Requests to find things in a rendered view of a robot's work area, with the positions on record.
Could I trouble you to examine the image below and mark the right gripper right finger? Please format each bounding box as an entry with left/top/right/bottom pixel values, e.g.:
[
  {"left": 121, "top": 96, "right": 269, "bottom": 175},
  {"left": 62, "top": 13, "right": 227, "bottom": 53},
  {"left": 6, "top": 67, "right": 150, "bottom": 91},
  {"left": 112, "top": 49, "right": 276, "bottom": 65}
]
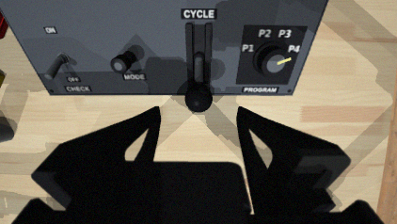
[{"left": 236, "top": 106, "right": 351, "bottom": 214}]

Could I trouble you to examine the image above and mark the red mint tin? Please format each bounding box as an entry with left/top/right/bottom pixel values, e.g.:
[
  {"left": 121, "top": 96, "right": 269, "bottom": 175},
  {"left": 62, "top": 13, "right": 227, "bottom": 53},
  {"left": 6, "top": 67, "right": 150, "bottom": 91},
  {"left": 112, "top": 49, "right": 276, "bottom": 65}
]
[{"left": 0, "top": 12, "right": 8, "bottom": 39}]

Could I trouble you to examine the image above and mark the dark grey bottle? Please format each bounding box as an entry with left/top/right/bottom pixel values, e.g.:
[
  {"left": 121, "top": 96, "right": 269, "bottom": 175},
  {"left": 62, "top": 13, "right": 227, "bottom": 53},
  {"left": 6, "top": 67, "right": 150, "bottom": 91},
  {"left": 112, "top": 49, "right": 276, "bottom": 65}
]
[{"left": 0, "top": 123, "right": 14, "bottom": 143}]

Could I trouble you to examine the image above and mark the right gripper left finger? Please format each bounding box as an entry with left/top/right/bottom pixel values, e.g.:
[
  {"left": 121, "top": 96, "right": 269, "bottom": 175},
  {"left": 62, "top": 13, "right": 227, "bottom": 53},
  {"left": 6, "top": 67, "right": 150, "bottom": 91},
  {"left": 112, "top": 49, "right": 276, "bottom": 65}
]
[{"left": 47, "top": 106, "right": 161, "bottom": 161}]

